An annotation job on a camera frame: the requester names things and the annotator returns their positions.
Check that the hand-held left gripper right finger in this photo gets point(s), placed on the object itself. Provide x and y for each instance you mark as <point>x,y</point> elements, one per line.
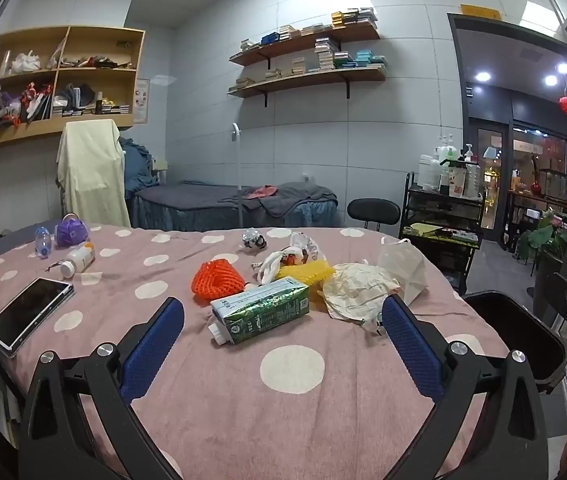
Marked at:
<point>411,347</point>

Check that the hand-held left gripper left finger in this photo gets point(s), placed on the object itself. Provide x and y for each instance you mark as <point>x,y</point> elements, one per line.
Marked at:
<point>151,350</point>

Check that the dark brown trash bin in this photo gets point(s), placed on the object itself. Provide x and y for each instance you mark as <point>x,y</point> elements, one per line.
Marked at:
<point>513,330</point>

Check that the beige paper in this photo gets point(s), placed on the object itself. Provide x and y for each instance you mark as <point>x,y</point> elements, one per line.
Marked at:
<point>356,292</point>

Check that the orange foam fruit net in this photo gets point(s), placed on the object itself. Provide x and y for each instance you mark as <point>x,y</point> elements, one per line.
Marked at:
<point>216,282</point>

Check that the green milk carton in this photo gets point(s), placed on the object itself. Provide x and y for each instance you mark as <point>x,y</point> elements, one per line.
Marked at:
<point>263,307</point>

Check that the yellow foam fruit net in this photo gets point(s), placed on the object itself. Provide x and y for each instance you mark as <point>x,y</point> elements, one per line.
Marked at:
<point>308,272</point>

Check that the silver black wrapper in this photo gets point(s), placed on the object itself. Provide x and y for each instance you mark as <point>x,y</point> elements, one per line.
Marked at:
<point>253,240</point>

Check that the white plastic bag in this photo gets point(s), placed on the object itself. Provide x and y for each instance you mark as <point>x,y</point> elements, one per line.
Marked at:
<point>273,262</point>

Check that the dark plant pot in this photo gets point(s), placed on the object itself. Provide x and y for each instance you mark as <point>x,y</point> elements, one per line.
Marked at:
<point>543,280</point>

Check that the green leafy plant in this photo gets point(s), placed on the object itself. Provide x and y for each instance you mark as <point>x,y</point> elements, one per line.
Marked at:
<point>548,240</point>

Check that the red vase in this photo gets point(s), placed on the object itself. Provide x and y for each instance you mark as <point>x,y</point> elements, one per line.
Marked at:
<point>536,188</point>

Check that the white pill bottle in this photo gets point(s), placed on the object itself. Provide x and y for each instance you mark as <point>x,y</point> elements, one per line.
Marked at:
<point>78,259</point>

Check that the yellow folder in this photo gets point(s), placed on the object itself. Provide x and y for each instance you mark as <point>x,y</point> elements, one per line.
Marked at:
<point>426,229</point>

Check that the printed flat box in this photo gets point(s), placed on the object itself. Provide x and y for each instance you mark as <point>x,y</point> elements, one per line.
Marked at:
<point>461,235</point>

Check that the white framed tablet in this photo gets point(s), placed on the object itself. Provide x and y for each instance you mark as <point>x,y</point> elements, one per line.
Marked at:
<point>28,315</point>

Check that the pink polka dot blanket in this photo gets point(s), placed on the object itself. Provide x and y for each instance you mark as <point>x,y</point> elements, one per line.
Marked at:
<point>288,410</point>

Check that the purple round object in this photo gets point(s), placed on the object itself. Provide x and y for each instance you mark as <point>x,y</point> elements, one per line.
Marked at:
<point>71,232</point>

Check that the black metal cart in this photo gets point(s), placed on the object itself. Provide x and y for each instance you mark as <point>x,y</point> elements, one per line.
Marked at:
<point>438,207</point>

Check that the black stool chair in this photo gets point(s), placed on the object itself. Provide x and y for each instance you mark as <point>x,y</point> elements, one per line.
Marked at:
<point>372,210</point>

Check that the glass double door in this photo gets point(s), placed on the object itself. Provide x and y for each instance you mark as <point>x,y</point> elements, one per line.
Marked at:
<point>491,175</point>

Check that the clear blue plastic bottle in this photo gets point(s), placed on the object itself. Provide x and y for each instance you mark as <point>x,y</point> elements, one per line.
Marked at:
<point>43,242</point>

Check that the clear plastic jar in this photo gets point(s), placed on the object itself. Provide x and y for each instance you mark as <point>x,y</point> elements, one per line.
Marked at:
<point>473,180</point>

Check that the grey massage bed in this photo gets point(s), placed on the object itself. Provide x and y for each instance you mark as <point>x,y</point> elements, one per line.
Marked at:
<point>193,200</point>

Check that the white red printed container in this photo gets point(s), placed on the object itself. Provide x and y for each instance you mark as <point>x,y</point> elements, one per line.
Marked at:
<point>456,180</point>

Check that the small white pump bottle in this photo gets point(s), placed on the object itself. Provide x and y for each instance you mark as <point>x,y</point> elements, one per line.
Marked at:
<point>469,154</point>

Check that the white plastic bottle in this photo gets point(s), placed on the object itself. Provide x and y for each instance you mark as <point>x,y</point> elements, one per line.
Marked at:
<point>428,172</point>

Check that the blue cloth heap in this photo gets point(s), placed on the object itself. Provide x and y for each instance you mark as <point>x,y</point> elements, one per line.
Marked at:
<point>138,165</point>

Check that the cream cloth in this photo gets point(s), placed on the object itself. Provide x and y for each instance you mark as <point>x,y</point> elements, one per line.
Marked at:
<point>93,170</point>

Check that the red cloth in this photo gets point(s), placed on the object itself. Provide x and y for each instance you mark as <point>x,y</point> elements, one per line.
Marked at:
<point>261,191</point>

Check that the clear pump bottle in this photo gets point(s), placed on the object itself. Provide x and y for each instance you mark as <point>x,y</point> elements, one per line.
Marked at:
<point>447,150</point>

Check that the white floor lamp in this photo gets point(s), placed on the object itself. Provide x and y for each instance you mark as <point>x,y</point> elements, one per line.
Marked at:
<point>237,170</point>

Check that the round ceiling light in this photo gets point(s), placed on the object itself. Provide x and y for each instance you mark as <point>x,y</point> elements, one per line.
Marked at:
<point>551,80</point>
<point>483,76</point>
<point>562,68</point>

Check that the wooden cubby shelf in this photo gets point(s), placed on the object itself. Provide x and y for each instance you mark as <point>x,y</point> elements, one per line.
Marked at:
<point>131,75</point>

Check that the yellow door sign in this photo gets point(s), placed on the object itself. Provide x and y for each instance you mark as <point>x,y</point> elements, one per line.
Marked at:
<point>480,12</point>

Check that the white plastic bags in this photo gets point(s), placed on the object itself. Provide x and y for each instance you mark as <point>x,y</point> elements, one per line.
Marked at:
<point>26,61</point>

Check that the row of stacked books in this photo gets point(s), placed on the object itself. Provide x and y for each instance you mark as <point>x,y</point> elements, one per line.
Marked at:
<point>353,17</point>

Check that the beige wall box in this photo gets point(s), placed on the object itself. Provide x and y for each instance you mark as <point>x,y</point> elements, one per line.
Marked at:
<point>161,166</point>

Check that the wall poster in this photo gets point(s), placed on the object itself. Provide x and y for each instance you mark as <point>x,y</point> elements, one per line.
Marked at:
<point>141,100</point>

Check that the wooden wall shelf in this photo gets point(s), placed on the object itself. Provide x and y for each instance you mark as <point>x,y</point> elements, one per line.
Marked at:
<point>313,42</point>
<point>313,78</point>

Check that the wall shelves with books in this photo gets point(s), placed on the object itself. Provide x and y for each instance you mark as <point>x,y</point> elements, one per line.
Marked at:
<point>326,55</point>

